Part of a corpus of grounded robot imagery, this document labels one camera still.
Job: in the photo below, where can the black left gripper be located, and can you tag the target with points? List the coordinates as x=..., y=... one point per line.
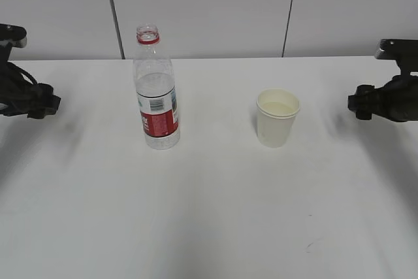
x=21, y=93

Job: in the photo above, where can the white paper cup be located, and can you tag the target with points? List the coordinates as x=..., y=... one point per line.
x=276, y=112

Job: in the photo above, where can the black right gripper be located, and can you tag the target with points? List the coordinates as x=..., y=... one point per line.
x=395, y=101

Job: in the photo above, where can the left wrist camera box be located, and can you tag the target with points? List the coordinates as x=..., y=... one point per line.
x=14, y=35

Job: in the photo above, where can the clear water bottle red label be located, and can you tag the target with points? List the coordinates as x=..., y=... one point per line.
x=153, y=76

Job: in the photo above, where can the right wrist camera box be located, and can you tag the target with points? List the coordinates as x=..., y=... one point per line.
x=396, y=49

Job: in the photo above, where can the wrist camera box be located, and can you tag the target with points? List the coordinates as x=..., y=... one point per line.
x=396, y=49
x=14, y=35

